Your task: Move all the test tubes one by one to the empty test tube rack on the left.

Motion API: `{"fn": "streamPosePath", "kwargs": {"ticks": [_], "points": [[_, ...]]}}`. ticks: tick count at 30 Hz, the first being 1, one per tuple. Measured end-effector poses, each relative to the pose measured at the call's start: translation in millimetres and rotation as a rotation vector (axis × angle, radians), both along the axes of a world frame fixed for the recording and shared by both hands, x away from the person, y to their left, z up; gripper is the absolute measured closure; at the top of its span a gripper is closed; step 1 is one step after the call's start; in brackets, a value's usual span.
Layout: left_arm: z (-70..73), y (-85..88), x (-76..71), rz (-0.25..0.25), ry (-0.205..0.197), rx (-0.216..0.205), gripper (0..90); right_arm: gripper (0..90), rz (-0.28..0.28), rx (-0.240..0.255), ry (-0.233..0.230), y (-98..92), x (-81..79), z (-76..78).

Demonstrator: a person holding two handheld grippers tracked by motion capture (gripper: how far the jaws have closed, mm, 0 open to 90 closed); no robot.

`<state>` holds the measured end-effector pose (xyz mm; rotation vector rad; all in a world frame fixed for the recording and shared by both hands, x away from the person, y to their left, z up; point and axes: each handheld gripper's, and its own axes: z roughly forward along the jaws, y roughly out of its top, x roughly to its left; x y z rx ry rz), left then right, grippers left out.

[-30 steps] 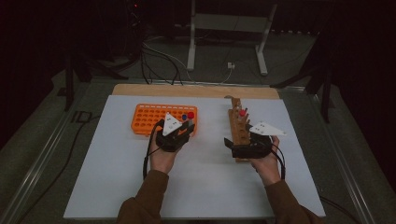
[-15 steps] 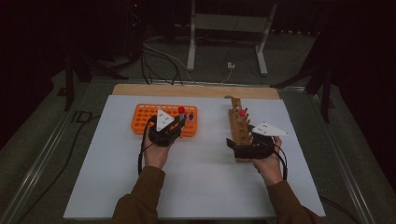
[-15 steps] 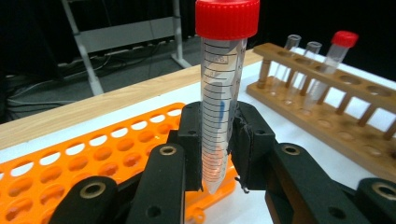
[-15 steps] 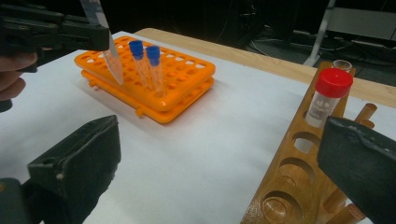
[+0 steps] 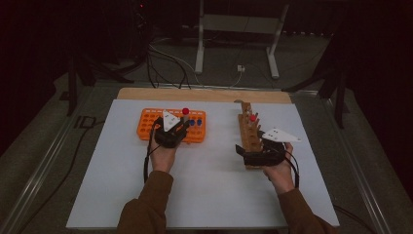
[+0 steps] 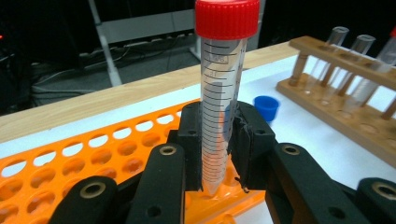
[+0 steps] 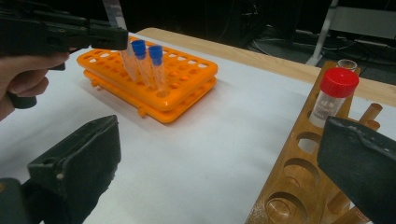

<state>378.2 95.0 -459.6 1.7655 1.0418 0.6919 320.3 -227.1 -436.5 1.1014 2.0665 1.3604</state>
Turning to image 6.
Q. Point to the red capped plastic tube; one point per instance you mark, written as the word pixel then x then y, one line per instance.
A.
pixel 222 77

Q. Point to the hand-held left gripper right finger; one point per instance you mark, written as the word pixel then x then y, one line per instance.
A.
pixel 252 149

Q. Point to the white table sheet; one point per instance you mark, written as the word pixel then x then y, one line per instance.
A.
pixel 311 146

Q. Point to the clear glass tube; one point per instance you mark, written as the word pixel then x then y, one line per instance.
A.
pixel 337 34
pixel 364 42

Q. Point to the red and blue capped tubes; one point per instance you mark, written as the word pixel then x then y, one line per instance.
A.
pixel 389 53

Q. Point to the orange plastic tube rack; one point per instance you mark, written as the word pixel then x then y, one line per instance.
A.
pixel 77 155

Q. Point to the blue cap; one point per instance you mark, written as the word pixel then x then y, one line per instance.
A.
pixel 266 105

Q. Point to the white metal stand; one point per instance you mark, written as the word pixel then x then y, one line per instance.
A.
pixel 107 56

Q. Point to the wooden test tube rack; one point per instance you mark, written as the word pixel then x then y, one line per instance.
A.
pixel 342 115

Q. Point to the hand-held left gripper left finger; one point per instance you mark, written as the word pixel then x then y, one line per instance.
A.
pixel 191 149

